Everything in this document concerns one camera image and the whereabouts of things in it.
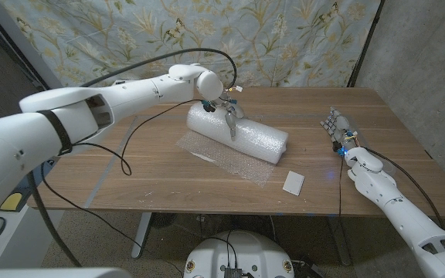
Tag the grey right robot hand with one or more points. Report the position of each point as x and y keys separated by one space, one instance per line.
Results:
x=340 y=125

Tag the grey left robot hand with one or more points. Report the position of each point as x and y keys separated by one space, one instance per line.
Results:
x=233 y=112

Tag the clear bubble wrap roll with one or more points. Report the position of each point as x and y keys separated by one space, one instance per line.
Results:
x=257 y=139

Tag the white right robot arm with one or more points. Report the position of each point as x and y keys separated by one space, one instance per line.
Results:
x=400 y=208

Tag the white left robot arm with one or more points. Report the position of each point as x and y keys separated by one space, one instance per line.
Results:
x=72 y=112

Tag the small white card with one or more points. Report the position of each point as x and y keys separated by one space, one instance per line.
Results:
x=294 y=183

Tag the black corner pole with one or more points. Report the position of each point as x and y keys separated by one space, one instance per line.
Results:
x=363 y=46

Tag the floral printed backdrop cloth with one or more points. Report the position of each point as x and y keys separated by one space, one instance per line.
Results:
x=284 y=46

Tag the grey table leg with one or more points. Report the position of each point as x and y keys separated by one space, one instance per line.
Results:
x=340 y=243

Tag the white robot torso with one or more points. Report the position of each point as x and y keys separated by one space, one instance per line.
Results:
x=245 y=251

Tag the white table leg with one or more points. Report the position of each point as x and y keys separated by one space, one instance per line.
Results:
x=141 y=235

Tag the yellow black floor pad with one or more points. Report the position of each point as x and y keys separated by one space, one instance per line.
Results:
x=12 y=202

